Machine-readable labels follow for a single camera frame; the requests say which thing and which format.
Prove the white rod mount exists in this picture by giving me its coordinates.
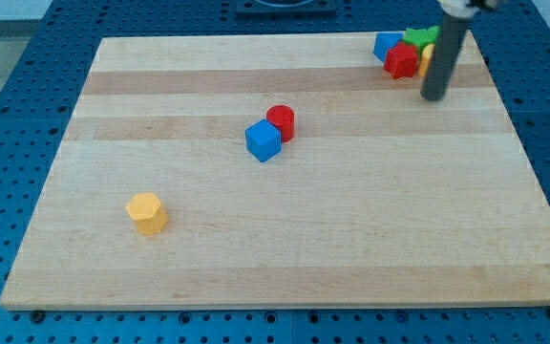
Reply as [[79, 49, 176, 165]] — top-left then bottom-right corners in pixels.
[[438, 0, 500, 18]]

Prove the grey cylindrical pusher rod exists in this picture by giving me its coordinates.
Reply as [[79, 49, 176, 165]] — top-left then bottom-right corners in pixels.
[[420, 12, 471, 101]]

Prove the wooden board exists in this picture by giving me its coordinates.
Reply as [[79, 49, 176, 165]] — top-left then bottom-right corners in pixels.
[[0, 32, 550, 311]]

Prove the yellow hexagon block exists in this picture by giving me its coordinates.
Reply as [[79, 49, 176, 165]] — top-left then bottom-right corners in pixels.
[[125, 192, 168, 235]]

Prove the yellow block behind rod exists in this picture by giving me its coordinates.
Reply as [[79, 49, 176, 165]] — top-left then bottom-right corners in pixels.
[[417, 43, 434, 77]]

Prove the green star block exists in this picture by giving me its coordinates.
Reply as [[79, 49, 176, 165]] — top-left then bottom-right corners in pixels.
[[402, 26, 440, 54]]

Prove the red star block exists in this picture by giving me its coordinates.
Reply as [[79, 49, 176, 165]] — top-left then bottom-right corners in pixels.
[[383, 42, 418, 79]]

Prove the blue pentagon block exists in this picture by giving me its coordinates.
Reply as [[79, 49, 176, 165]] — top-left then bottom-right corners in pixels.
[[373, 32, 403, 62]]

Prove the red cylinder block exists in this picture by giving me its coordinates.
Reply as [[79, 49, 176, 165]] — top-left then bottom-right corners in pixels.
[[266, 104, 295, 142]]

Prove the blue cube block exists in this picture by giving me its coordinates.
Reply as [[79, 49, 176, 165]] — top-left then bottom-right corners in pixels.
[[244, 119, 282, 162]]

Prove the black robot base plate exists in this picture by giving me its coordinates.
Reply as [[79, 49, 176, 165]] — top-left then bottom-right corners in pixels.
[[233, 0, 338, 16]]

